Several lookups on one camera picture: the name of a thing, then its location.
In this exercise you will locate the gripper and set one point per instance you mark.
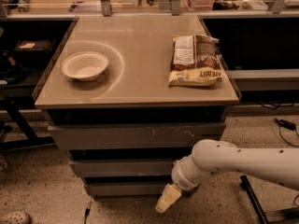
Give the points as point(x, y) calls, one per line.
point(180, 177)

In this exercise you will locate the grey drawer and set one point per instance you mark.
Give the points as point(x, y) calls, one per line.
point(121, 136)
point(118, 189)
point(123, 167)

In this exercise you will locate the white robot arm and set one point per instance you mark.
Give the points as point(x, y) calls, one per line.
point(210, 158)

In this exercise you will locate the grey bottom drawer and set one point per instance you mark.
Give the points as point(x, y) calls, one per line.
point(118, 189)

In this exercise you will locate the grey drawer cabinet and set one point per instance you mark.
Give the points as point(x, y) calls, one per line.
point(133, 89)

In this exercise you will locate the grey top drawer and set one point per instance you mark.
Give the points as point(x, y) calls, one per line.
point(121, 136)

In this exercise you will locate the black metal stand base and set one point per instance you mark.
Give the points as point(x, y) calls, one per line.
point(283, 216)

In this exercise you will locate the brown yellow snack bag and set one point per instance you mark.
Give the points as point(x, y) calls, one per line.
point(194, 61)

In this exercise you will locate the white paper bowl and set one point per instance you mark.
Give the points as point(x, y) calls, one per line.
point(85, 65)

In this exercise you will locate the black box on shelf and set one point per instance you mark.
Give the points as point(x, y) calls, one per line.
point(41, 48)

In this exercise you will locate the black power adapter with cable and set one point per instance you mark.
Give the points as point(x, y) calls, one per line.
point(282, 123)

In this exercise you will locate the black table leg frame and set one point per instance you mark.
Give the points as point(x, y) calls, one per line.
point(31, 140)

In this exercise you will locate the grey metal post middle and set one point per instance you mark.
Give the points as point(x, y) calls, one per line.
point(176, 0)

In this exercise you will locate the grey metal post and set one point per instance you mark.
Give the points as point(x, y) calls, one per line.
point(105, 0)
point(276, 6)
point(176, 0)

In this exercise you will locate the grey metal post left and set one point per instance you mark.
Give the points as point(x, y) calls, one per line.
point(105, 0)

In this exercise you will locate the grey metal post right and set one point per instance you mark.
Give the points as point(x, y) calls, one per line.
point(276, 6)

